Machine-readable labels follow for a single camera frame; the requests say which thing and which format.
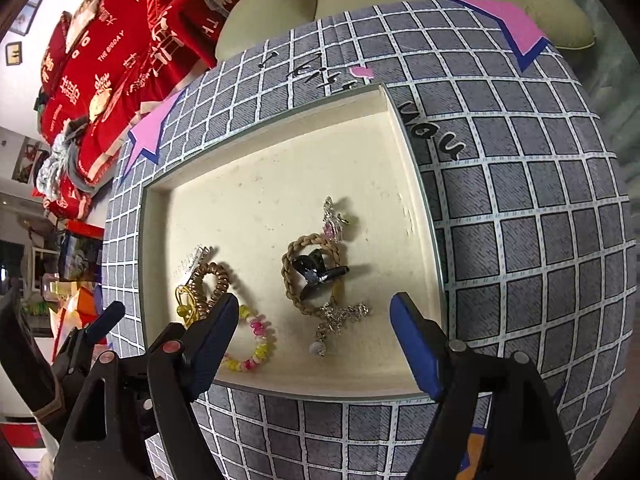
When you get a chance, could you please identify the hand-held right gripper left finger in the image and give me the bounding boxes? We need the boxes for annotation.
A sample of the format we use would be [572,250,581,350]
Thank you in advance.
[52,292,240,480]

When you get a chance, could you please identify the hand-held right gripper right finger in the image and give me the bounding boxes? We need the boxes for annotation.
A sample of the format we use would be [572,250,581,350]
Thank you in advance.
[390,291,583,480]

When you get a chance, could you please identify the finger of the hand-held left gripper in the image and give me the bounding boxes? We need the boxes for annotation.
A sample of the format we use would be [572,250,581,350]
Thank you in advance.
[52,301,127,386]

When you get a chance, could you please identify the pink yellow beaded bracelet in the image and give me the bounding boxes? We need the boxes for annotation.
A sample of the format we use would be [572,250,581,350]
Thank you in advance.
[220,304,277,373]

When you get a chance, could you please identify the yellow cord with beads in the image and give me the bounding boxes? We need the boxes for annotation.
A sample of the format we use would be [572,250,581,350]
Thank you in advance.
[175,284,206,323]

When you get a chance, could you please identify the brown coil hair tie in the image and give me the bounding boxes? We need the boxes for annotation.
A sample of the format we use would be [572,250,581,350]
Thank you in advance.
[190,261,233,311]

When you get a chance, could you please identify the silver chain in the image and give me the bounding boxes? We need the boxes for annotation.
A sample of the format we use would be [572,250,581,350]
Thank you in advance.
[314,301,373,341]

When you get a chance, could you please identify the silver metal hair clip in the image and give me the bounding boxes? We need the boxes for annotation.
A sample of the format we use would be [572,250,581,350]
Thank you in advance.
[180,245,213,278]

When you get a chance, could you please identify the braided tan rope bracelet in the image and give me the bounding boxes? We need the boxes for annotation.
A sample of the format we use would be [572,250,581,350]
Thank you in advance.
[281,232,348,318]

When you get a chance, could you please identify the black hair claw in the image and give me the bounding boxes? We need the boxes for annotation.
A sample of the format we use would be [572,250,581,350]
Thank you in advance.
[292,250,351,298]

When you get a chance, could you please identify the shallow cream-lined tray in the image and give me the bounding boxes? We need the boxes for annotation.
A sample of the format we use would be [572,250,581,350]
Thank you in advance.
[137,82,448,403]

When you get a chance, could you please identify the colourful plastic bags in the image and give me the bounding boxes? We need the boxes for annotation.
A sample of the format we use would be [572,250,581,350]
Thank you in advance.
[50,280,108,346]

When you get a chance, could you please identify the colourful printed box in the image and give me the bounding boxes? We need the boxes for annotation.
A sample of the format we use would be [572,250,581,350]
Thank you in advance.
[57,220,105,286]

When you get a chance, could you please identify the grey cloth bundle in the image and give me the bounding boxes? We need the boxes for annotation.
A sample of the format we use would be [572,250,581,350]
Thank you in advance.
[35,130,96,196]

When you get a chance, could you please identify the grey checked tablecloth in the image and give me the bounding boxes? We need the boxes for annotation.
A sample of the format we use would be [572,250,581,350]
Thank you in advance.
[97,0,633,480]

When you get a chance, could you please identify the red printed blanket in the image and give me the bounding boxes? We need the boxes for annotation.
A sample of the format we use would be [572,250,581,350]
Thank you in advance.
[35,0,273,221]

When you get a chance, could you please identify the wall poster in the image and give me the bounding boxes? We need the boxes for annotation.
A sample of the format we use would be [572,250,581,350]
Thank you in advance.
[12,140,46,183]

